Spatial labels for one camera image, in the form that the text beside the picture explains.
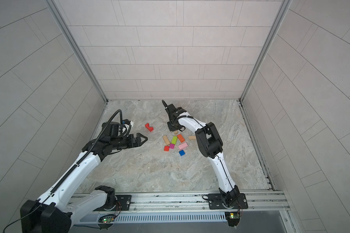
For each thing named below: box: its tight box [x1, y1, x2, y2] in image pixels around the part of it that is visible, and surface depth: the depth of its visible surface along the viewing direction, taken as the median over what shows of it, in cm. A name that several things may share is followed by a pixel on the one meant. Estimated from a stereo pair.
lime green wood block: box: [171, 135, 178, 145], surface depth 96 cm
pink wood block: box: [177, 141, 189, 150], surface depth 93 cm
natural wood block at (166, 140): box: [162, 134, 171, 146], surface depth 95 cm
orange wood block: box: [176, 133, 186, 143], surface depth 96 cm
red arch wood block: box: [144, 122, 154, 133], surface depth 101 cm
